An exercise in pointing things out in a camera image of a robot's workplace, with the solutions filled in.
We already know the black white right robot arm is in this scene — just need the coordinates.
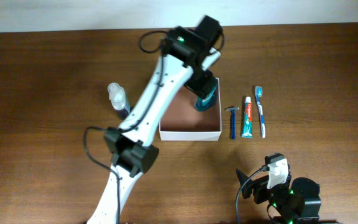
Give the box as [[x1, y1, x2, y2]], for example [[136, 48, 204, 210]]
[[236, 169, 321, 224]]

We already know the white cardboard box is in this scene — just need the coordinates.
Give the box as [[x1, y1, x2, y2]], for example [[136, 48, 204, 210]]
[[158, 87, 222, 141]]

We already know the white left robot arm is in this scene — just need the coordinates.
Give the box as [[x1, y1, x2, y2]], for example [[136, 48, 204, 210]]
[[83, 16, 224, 223]]

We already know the blue disposable razor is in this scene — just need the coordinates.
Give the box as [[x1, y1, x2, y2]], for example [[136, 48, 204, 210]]
[[226, 107, 239, 140]]

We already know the Colgate toothpaste tube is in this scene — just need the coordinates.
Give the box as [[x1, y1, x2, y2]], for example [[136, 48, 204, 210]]
[[242, 96, 253, 139]]

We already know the blue white toothbrush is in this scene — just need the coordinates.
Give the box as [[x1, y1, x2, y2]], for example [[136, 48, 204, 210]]
[[255, 86, 266, 138]]

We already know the blue Listerine mouthwash bottle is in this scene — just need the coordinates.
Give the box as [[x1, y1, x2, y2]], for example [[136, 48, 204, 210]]
[[195, 85, 218, 111]]

